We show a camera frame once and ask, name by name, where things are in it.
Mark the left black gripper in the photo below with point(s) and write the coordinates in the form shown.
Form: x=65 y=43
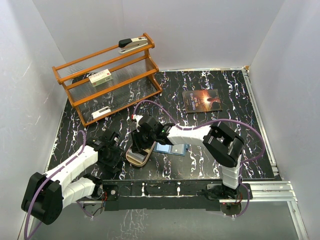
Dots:
x=112 y=164

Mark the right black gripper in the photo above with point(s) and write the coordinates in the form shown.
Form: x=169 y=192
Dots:
x=138 y=146

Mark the blue leather card holder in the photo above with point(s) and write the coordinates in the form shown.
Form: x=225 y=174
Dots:
x=178 y=150

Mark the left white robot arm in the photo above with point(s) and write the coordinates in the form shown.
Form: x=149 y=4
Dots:
x=47 y=194

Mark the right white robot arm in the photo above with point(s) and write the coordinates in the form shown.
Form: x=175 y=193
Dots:
x=223 y=144

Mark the stack of cards in tray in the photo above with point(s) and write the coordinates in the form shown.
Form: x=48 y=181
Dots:
x=138 y=157

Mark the white card on rack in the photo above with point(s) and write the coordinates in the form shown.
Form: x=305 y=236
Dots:
x=100 y=112

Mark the dark book with sunset cover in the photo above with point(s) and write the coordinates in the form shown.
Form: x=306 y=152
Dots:
x=202 y=101

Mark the orange wooden three-tier rack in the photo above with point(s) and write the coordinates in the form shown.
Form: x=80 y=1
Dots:
x=110 y=80

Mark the green and white small box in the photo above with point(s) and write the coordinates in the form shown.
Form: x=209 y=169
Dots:
x=100 y=77

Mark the black and beige stapler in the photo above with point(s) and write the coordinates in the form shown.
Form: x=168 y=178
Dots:
x=130 y=44

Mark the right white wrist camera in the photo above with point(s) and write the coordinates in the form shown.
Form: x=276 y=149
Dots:
x=135 y=118

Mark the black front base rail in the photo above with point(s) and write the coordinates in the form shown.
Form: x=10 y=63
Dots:
x=207 y=194

